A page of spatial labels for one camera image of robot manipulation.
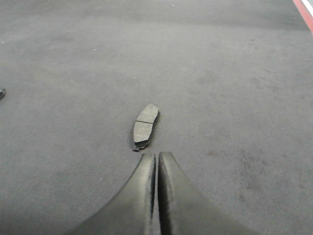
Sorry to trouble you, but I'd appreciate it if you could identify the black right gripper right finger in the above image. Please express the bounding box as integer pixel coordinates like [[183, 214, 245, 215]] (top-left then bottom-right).
[[157, 152, 254, 235]]

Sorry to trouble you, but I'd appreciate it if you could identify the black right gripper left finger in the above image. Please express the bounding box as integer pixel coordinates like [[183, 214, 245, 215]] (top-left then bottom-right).
[[66, 153, 156, 235]]

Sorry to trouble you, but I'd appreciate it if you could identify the grey brake pad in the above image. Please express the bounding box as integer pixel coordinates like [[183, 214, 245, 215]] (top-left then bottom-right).
[[0, 89, 6, 99], [133, 103, 160, 151]]

